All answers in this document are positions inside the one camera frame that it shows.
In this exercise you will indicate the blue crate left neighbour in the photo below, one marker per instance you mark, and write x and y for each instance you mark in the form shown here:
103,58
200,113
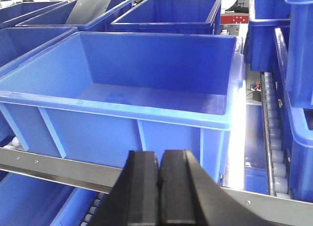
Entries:
17,44

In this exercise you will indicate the lower roller track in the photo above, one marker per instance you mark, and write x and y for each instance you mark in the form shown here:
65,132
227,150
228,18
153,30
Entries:
93,209

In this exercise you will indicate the white roller track bottom right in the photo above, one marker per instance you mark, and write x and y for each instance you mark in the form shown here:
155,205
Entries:
275,157

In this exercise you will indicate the lower left blue crate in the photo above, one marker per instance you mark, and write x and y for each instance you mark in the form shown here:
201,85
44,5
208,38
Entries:
26,201

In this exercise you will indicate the blue crate back centre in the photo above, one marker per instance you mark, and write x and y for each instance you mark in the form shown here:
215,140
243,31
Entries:
172,16

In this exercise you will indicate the stacked blue crate right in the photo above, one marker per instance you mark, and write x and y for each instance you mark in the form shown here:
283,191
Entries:
294,46

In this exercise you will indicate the silver ribbed metal tray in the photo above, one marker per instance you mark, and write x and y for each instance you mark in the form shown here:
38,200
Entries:
85,11

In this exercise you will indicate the blue crate far back left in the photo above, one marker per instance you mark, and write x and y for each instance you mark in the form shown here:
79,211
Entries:
17,13

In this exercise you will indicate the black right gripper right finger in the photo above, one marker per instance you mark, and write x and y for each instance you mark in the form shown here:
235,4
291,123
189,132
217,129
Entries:
188,196

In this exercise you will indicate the steel front cross bar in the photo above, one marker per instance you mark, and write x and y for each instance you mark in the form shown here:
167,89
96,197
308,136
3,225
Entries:
101,178

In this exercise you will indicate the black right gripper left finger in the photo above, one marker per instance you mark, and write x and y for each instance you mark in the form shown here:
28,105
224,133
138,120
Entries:
133,200

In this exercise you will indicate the large blue target crate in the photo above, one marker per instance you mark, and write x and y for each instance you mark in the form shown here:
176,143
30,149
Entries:
93,97

